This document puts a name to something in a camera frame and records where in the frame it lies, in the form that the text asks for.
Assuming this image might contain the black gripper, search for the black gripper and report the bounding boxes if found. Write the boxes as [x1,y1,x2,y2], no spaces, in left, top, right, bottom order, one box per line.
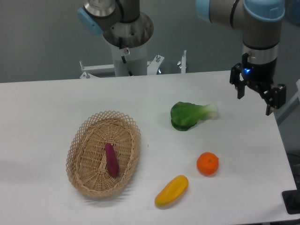
[229,53,286,116]

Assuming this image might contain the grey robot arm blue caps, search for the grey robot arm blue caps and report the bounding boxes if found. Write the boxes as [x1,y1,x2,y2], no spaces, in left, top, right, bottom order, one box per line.
[77,0,286,115]

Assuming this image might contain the purple sweet potato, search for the purple sweet potato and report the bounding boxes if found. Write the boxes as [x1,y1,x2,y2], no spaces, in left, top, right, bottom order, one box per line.
[105,143,119,176]

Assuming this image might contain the woven wicker oval basket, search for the woven wicker oval basket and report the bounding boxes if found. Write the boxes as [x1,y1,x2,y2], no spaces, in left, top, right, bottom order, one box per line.
[66,111,141,197]

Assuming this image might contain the green bok choy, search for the green bok choy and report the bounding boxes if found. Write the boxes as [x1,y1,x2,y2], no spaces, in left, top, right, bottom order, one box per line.
[170,102,218,131]

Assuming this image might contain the orange tangerine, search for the orange tangerine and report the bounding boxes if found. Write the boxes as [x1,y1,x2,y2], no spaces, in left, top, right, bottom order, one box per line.
[196,152,219,176]

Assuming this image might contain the black device at table edge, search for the black device at table edge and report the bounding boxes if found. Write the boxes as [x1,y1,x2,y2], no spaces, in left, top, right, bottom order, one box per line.
[282,190,300,215]

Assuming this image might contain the yellow mango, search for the yellow mango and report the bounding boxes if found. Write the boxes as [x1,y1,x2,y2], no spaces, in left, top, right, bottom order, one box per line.
[154,175,189,207]

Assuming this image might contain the white metal mounting frame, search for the white metal mounting frame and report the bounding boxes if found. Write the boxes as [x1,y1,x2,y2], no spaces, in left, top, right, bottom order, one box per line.
[79,50,188,79]

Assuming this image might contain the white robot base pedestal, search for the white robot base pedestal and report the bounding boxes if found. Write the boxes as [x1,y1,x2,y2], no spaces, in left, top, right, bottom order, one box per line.
[102,13,154,77]

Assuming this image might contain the black cable on pedestal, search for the black cable on pedestal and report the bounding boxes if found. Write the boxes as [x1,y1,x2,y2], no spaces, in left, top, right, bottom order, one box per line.
[118,37,134,77]

